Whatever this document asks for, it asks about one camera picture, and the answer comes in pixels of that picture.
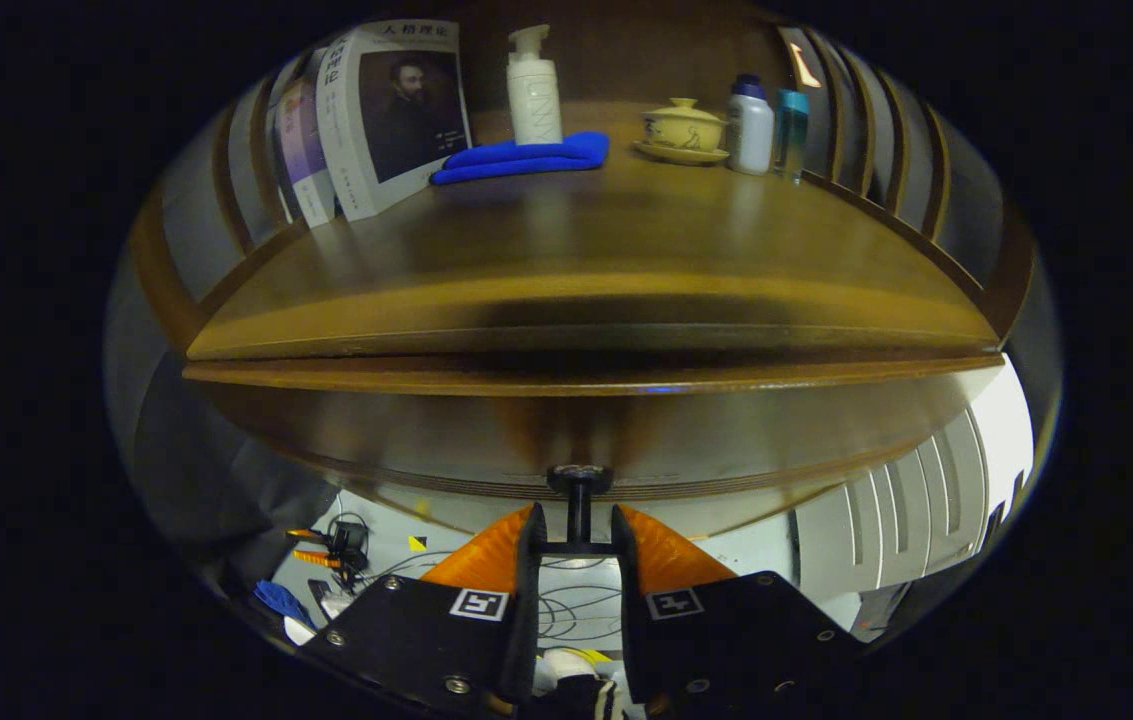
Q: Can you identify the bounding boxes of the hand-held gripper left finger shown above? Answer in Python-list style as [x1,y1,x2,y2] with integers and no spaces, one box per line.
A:
[301,503,548,713]

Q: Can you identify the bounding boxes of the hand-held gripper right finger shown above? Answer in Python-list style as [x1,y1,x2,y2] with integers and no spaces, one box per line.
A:
[610,504,868,717]

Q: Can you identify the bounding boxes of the brown wooden drawer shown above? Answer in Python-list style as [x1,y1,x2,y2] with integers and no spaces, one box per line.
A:
[181,355,1009,557]

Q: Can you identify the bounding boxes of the white drawer cabinet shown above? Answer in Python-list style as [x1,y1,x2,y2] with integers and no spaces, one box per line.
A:
[791,355,1035,641]

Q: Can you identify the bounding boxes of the brown wooden countertop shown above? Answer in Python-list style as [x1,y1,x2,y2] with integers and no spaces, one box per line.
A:
[186,100,1002,361]

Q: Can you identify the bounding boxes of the brown wooden cabinet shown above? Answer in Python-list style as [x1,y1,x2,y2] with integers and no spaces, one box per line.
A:
[121,0,1037,541]

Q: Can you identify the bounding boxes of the small blue item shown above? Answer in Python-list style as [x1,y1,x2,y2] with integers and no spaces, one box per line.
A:
[254,580,317,631]

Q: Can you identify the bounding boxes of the folded blue cloth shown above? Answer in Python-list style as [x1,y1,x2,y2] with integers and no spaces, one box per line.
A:
[429,131,611,187]

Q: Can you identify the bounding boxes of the yellow saucer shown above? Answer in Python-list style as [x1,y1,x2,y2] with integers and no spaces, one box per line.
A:
[632,140,731,167]

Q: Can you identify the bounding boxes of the yellow lidded tea cup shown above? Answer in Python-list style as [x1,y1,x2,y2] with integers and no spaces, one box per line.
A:
[641,97,729,153]

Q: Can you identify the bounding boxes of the white bottle with blue cap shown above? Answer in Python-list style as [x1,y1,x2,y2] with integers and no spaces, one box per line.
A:
[726,73,776,177]

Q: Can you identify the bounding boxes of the teal bottle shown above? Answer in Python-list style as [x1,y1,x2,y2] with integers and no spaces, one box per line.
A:
[774,88,811,184]

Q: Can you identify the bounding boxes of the white pump bottle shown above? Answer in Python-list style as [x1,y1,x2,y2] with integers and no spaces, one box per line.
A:
[506,24,564,147]

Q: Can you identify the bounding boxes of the purple book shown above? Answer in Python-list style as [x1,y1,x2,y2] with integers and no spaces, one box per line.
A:
[271,78,337,229]

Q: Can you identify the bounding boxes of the white book with portrait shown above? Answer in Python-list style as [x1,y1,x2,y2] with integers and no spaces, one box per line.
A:
[316,20,474,222]

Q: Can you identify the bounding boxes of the tangled black floor cables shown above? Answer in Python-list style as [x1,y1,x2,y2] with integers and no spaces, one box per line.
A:
[326,510,627,651]

